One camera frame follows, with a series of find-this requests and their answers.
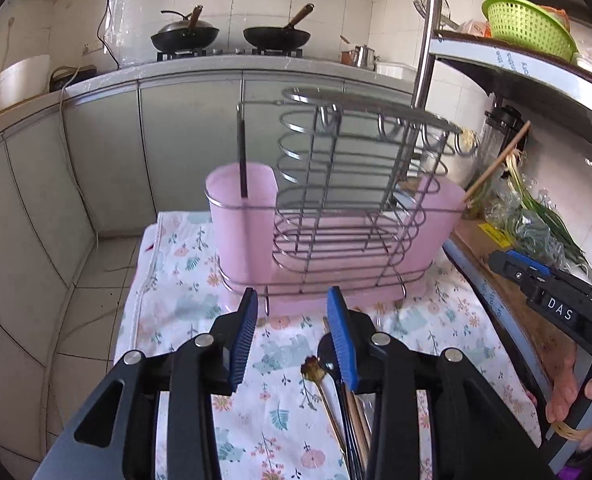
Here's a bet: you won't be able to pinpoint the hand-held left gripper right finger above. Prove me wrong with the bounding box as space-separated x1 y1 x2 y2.
326 286 556 480

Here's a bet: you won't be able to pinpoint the floral printed cloth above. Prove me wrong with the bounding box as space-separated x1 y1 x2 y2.
113 210 544 480

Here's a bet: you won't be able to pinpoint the wooden chopstick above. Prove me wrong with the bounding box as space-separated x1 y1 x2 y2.
463 121 531 204
348 392 374 461

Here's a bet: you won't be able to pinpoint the clear plastic bag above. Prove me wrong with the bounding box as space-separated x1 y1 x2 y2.
486 175 591 271

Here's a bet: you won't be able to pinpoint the black wok with lid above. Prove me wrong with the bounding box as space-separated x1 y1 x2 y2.
150 5 221 53

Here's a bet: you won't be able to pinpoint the gold spoon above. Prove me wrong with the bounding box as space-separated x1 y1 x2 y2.
300 355 349 461

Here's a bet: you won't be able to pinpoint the pink plastic drip tray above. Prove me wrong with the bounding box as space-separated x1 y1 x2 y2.
221 260 427 319

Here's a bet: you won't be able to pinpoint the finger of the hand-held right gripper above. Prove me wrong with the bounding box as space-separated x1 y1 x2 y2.
488 249 566 301

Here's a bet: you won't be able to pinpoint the green plastic basket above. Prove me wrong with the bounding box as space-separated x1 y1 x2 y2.
480 0 579 63

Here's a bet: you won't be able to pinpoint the grey kitchen counter cabinet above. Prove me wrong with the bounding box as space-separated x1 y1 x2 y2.
0 55 419 246

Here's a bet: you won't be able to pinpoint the white pot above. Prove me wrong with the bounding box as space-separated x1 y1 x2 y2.
0 55 52 111

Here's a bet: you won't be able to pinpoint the gas stove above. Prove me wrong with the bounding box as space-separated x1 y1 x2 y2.
156 46 304 62

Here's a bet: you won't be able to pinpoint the black cable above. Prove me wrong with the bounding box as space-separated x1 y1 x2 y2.
97 0 122 71

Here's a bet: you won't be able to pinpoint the white container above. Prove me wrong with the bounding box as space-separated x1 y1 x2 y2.
376 61 419 81

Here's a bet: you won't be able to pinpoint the metal skimmer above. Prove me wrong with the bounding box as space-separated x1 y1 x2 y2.
412 0 459 31

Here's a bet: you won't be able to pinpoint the metal shelf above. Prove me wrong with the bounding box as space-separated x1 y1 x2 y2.
413 0 592 143

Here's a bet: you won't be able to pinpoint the black chopstick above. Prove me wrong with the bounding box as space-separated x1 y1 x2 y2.
237 110 249 199

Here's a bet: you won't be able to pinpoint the metal wire utensil rack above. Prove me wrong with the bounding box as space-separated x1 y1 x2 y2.
218 87 465 317

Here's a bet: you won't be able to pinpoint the small copper pot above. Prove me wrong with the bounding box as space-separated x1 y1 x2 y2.
339 35 359 66

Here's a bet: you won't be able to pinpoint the green onions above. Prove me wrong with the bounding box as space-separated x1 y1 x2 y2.
506 155 591 271

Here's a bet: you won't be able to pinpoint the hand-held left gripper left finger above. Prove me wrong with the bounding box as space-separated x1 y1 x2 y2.
33 287 259 480

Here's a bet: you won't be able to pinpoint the steel kettle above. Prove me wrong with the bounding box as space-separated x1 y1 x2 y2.
353 45 379 70

